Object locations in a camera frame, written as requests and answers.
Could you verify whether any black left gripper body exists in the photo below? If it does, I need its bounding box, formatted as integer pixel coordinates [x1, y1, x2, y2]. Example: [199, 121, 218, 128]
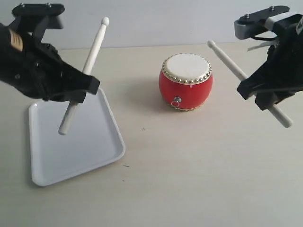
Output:
[0, 22, 64, 99]

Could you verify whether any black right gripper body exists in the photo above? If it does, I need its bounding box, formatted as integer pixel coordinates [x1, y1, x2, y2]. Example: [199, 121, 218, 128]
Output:
[266, 14, 303, 91]

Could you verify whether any white drumstick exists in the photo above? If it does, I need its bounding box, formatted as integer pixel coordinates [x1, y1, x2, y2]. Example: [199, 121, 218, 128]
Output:
[58, 17, 109, 135]
[207, 40, 293, 128]

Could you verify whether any small red drum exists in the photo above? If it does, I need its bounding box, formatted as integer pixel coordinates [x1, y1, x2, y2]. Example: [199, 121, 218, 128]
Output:
[159, 53, 214, 111]

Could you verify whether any white rectangular tray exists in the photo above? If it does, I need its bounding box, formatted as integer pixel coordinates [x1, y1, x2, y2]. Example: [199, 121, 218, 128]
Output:
[28, 89, 125, 186]

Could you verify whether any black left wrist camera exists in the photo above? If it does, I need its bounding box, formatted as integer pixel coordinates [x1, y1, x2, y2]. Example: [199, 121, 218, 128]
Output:
[9, 2, 65, 41]

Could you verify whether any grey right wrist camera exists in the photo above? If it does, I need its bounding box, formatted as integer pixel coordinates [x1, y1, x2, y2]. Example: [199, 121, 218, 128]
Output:
[234, 5, 290, 40]

